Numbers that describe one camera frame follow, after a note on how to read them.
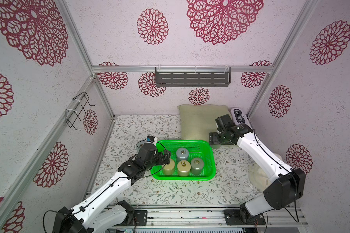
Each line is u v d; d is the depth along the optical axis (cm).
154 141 68
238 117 106
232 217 73
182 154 88
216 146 86
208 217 76
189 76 92
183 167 83
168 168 83
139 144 68
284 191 42
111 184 48
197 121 109
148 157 60
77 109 78
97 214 41
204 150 90
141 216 74
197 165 83
